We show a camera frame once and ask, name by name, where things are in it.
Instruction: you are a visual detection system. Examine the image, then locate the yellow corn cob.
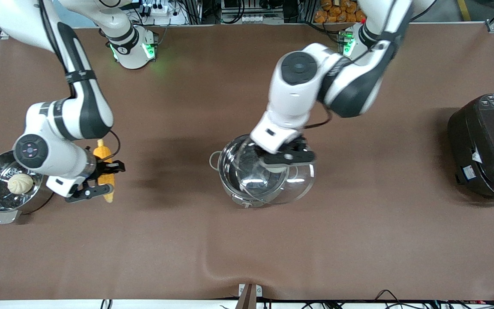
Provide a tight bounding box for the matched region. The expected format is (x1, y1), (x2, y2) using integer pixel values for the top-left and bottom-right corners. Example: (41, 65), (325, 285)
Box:
(93, 139), (115, 203)

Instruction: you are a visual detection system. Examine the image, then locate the glass pot lid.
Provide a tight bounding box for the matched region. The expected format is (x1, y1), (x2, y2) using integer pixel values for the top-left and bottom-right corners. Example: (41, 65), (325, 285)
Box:
(233, 136), (317, 206)

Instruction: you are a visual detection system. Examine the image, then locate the white steamed bun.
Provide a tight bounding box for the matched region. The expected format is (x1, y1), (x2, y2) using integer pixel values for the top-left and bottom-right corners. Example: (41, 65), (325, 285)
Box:
(7, 173), (34, 195)

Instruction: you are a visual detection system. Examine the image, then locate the brown table mat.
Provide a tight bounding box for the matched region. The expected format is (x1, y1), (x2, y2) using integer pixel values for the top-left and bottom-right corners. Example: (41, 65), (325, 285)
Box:
(0, 24), (494, 301)

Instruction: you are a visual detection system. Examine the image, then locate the bag of orange bread rolls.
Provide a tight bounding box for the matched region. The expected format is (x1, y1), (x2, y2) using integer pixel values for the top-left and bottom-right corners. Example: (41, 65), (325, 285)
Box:
(314, 0), (367, 24)

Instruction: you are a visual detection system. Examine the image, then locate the white power strip with plugs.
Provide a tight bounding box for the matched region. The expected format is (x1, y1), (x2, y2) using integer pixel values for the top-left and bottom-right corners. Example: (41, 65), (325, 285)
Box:
(141, 2), (171, 16)

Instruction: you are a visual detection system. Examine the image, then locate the black rice cooker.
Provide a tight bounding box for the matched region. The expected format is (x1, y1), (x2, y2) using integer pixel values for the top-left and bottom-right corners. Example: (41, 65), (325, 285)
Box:
(447, 93), (494, 203)

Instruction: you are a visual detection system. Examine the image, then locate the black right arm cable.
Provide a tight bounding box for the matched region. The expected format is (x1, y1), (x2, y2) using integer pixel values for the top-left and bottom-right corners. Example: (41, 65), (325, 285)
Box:
(108, 129), (121, 161)

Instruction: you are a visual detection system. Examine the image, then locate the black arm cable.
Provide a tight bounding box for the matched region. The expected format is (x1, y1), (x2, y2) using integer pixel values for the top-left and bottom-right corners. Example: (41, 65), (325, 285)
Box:
(108, 129), (121, 161)
(304, 103), (333, 130)

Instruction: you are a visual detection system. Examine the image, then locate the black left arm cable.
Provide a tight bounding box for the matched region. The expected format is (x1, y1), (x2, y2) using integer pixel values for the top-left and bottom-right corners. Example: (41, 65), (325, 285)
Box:
(304, 103), (333, 130)

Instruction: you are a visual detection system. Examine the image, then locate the steel pot with handles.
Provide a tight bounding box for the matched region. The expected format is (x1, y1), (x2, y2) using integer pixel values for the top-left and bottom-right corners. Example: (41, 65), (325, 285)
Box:
(209, 134), (299, 209)

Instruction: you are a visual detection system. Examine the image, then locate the metal bracket on table edge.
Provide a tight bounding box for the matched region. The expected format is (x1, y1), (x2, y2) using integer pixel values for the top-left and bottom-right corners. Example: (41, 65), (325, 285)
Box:
(238, 283), (263, 309)

